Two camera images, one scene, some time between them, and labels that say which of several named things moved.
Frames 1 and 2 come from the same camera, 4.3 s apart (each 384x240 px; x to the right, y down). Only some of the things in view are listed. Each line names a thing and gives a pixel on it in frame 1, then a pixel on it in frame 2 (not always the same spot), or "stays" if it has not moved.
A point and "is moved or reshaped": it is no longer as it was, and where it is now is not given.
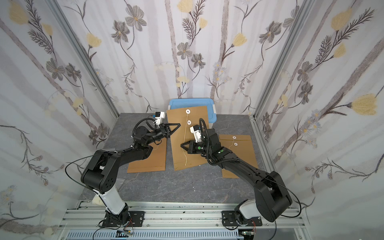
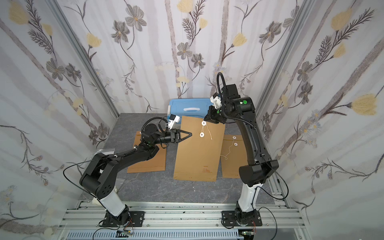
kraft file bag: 240,145 stays
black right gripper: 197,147 to 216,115
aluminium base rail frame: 86,215 stays
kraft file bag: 187,117 is moved or reshaped
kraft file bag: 155,162 stays
